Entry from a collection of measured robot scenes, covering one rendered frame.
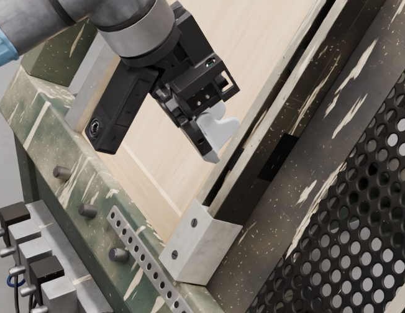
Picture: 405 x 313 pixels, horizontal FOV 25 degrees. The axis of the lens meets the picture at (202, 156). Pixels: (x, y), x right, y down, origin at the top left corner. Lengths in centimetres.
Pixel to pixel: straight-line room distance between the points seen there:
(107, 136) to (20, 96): 108
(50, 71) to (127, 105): 110
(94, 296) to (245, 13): 59
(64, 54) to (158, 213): 57
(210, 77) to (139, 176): 73
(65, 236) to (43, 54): 43
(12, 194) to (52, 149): 130
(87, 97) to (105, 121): 86
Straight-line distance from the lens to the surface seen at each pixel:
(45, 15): 88
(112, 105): 98
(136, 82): 96
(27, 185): 221
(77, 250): 181
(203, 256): 148
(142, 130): 171
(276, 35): 152
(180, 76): 98
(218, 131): 104
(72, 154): 182
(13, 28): 88
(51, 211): 192
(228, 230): 147
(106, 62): 182
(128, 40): 91
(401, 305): 119
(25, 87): 204
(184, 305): 148
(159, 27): 92
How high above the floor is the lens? 197
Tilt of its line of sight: 37 degrees down
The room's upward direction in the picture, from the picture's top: straight up
